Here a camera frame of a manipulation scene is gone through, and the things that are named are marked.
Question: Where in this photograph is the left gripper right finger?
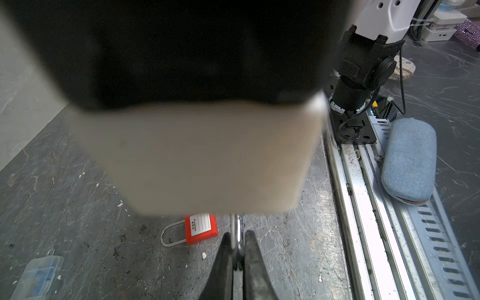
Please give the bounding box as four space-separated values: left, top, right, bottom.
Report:
242 230 279 300

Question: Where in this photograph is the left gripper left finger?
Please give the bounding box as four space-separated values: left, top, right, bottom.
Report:
199 232 234 300

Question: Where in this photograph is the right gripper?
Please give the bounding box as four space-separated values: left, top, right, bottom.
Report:
1 1 351 216

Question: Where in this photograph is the red padlock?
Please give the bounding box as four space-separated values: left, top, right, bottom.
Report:
160 213 219 248

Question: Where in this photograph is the blue padlock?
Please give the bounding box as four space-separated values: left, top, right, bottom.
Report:
230 214 245 271

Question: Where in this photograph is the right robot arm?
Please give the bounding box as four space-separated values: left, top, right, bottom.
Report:
1 1 419 216

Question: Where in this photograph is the blue slipper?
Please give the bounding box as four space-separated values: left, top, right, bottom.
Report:
381 118 438 205

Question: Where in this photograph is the patterned shoe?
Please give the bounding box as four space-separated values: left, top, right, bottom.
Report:
389 55 416 81

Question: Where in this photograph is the aluminium rail front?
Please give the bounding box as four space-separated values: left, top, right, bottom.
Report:
324 120 480 300

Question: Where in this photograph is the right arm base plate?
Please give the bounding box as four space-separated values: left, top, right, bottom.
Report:
330 110 377 145

